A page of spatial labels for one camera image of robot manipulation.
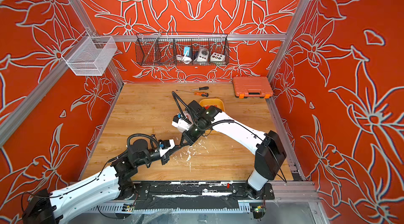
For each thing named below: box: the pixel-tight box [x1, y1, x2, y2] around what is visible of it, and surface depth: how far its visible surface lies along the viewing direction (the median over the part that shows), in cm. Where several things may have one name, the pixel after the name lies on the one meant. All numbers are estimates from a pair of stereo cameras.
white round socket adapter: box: [196, 47, 210, 63], surface depth 93 cm
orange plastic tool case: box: [233, 76, 274, 99], surface depth 116 cm
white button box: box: [210, 52, 226, 62], surface depth 96 cm
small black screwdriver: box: [190, 86, 209, 91], surface depth 120 cm
